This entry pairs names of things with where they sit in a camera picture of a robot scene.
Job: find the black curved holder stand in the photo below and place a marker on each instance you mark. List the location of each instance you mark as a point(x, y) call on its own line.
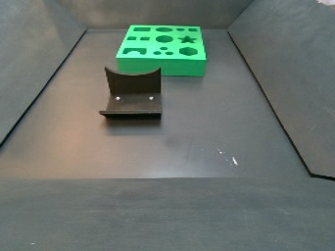
point(134, 88)

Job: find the green shape-sorter block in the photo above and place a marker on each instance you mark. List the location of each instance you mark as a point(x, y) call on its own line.
point(168, 47)

